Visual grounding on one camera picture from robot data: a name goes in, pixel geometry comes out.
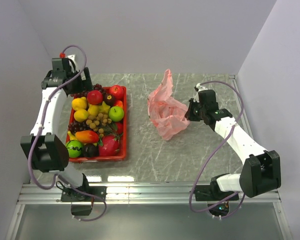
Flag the dark red fake apple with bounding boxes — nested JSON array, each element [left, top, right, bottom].
[[86, 90, 103, 105]]

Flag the pink plastic bag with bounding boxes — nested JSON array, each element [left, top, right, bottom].
[[147, 69, 190, 141]]

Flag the green fake apple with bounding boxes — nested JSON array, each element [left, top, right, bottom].
[[108, 106, 125, 122]]

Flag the orange red fake mango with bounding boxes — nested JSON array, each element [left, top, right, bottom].
[[75, 130, 99, 144]]

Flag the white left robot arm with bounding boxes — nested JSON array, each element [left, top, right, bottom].
[[20, 52, 105, 202]]

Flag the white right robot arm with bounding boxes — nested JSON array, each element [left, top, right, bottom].
[[185, 83, 282, 201]]

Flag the red fake grapes bunch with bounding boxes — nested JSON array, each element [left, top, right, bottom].
[[70, 83, 107, 98]]

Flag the yellow fake lemon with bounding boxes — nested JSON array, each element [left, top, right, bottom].
[[73, 109, 89, 123], [71, 97, 88, 111]]

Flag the dark purple fake mangosteen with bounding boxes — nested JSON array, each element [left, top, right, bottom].
[[103, 93, 116, 107]]

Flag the yellow fake star fruit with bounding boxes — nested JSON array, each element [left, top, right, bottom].
[[98, 101, 111, 114]]

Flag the dark purple fake grapes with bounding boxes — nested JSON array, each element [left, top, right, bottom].
[[68, 120, 90, 134]]

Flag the yellow fake banana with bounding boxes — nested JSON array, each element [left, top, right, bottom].
[[67, 131, 78, 141]]

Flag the green round fake fruit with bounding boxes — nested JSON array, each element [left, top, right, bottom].
[[65, 140, 83, 158]]

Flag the dark fake passion fruit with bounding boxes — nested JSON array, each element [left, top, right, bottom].
[[82, 143, 99, 158]]

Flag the pink fake dragon fruit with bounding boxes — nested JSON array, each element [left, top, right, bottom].
[[98, 135, 120, 157]]

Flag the red plastic tray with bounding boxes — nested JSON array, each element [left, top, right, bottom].
[[69, 86, 128, 164]]

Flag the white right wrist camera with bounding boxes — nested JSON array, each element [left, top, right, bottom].
[[194, 83, 208, 93]]

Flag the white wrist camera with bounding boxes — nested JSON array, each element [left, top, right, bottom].
[[66, 54, 77, 64], [194, 83, 208, 93]]

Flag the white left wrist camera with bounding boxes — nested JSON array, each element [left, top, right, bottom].
[[66, 54, 77, 64]]

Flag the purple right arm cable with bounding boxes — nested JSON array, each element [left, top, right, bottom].
[[188, 80, 246, 220]]

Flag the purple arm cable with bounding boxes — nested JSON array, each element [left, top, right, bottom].
[[27, 44, 108, 223], [188, 80, 246, 220]]

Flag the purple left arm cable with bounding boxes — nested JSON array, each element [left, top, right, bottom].
[[27, 44, 108, 223]]

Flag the aluminium mounting rail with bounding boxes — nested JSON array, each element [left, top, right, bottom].
[[16, 181, 282, 206]]

